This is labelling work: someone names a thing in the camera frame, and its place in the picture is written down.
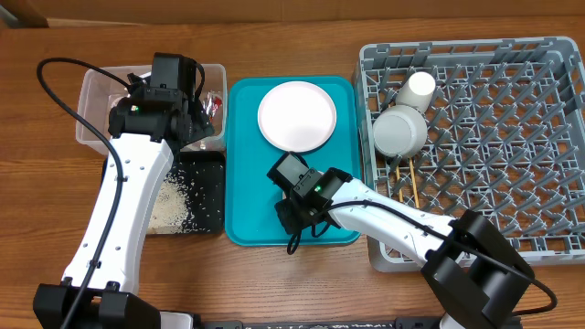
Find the wooden chopstick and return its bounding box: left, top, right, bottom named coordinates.
left=409, top=158, right=420, bottom=208
left=395, top=166, right=404, bottom=203

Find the grey-rimmed white bowl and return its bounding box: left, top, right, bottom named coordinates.
left=373, top=105, right=428, bottom=158

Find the teal serving tray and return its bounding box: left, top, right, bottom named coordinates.
left=225, top=76, right=362, bottom=247

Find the red foil snack wrapper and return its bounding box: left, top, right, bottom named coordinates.
left=203, top=91, right=223, bottom=122

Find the pile of rice grains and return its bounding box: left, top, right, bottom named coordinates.
left=146, top=164, right=220, bottom=235

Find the white paper cup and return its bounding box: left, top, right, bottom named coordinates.
left=395, top=71, right=436, bottom=113

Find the large white plate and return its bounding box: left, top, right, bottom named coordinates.
left=258, top=80, right=337, bottom=153

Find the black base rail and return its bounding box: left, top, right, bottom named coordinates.
left=159, top=310, right=523, bottom=329

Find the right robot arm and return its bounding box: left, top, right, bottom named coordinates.
left=267, top=153, right=535, bottom=328

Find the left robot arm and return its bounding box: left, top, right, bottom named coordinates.
left=33, top=53, right=214, bottom=328

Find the grey dishwasher rack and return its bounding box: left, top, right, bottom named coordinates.
left=354, top=37, right=584, bottom=266

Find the clear plastic waste bin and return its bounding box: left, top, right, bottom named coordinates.
left=77, top=64, right=228, bottom=152

